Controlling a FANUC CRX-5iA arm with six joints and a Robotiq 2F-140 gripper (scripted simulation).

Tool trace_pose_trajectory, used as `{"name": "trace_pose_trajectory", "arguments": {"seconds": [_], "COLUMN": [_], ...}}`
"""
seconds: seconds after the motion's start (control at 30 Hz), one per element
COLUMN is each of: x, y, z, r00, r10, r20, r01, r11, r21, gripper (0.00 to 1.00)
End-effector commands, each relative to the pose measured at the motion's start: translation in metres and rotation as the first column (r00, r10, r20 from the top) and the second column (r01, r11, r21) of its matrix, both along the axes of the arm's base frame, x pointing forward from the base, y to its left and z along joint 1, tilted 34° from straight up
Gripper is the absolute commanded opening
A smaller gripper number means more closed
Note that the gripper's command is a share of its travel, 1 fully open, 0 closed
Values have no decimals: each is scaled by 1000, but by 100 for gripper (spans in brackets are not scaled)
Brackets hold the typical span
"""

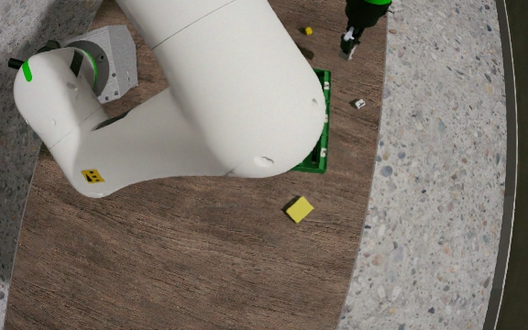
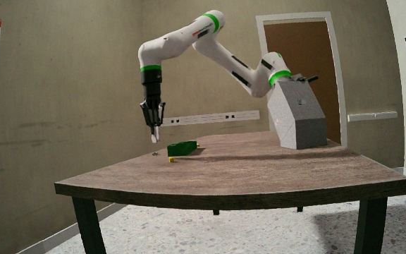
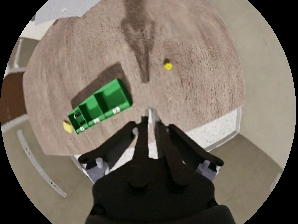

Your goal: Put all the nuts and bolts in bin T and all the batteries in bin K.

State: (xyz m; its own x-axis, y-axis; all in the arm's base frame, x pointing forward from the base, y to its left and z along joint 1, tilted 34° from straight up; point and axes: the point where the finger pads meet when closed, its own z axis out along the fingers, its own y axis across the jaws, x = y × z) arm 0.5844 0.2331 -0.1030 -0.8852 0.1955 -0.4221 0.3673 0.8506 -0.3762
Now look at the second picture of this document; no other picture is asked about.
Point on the green three-compartment bin rack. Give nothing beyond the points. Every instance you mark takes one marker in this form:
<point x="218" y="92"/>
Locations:
<point x="182" y="148"/>

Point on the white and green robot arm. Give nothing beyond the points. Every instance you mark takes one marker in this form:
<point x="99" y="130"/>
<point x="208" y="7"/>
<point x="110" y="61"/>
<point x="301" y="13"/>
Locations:
<point x="201" y="33"/>

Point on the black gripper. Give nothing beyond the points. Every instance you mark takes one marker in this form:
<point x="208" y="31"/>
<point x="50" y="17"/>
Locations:
<point x="153" y="105"/>

